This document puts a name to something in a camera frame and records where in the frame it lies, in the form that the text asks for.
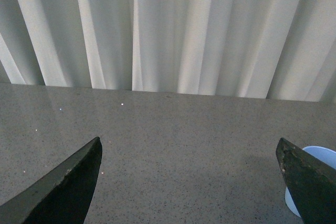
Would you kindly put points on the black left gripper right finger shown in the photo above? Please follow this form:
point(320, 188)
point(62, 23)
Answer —
point(310, 181)

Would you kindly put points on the white pleated curtain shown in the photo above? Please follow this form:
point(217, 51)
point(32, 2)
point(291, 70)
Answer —
point(275, 49)

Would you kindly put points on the light blue plastic cup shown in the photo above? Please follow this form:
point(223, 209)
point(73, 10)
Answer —
point(323, 154)

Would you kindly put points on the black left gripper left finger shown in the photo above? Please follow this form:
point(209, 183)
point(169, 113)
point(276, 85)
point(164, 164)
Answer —
point(63, 195)

